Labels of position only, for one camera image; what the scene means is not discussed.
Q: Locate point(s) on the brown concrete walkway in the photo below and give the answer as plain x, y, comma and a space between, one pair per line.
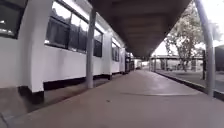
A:
133, 100

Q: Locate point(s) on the white building with dark windows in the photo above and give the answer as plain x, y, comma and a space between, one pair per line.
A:
63, 63

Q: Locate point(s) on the dark walkway roof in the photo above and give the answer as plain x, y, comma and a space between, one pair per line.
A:
143, 23

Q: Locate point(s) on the low building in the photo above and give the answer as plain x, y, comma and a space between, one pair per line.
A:
176, 61

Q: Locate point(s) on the kerb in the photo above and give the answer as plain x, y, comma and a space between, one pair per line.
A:
186, 84

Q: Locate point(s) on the leafy tree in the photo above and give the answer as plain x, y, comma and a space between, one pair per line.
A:
186, 33

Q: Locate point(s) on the dark pole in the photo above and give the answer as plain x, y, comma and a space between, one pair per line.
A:
204, 66

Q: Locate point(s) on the grey roof post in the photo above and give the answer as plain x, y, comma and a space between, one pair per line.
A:
209, 50
90, 50

